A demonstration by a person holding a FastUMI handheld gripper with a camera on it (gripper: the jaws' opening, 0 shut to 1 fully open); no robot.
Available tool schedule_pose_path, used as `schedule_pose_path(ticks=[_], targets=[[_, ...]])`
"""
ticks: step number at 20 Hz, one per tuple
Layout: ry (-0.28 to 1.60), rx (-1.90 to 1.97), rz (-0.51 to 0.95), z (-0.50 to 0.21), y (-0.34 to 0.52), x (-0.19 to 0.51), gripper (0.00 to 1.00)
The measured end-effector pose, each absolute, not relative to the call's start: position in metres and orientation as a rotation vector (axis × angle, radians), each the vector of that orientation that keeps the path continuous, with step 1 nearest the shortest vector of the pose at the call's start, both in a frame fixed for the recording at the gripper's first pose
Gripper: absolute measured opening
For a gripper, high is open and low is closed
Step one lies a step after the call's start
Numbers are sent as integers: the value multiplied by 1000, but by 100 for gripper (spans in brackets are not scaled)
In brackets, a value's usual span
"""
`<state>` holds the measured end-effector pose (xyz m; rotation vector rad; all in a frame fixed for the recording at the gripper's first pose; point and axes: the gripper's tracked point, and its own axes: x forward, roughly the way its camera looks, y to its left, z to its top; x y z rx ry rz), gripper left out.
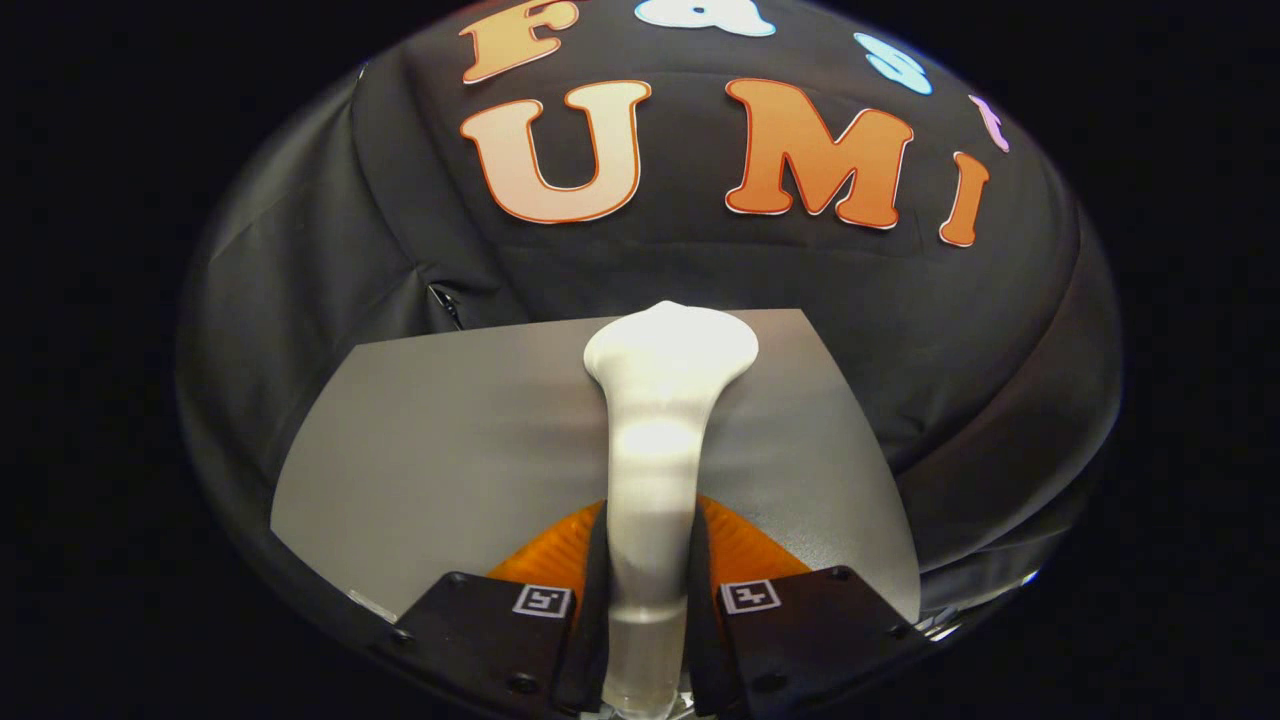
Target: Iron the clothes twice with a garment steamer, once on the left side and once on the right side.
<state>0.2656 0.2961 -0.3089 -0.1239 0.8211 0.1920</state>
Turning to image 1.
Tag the grey cabinet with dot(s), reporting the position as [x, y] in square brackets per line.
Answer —
[450, 450]

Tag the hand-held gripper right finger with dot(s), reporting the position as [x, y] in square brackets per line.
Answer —
[700, 640]

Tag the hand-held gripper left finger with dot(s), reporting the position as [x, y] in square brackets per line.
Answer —
[596, 640]

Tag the black backdrop cloth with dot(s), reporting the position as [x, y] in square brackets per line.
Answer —
[700, 260]

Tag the white garment steamer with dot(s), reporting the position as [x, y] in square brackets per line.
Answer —
[655, 420]

